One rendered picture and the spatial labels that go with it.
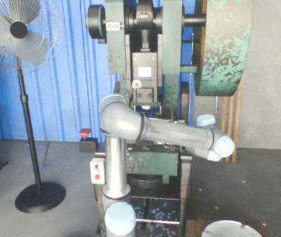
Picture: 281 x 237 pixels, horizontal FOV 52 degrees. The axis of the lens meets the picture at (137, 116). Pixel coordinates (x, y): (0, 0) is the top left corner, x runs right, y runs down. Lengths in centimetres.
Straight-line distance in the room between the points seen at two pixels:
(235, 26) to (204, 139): 50
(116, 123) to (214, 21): 60
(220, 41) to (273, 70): 177
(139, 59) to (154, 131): 72
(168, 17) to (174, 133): 72
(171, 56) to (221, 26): 38
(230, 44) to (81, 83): 201
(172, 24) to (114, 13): 30
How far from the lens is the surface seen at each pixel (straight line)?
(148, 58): 162
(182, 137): 102
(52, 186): 255
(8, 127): 355
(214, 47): 130
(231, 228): 158
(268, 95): 308
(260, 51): 296
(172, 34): 155
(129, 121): 95
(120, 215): 115
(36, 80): 319
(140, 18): 159
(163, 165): 166
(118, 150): 113
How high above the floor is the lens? 141
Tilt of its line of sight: 21 degrees down
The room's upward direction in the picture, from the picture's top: 1 degrees counter-clockwise
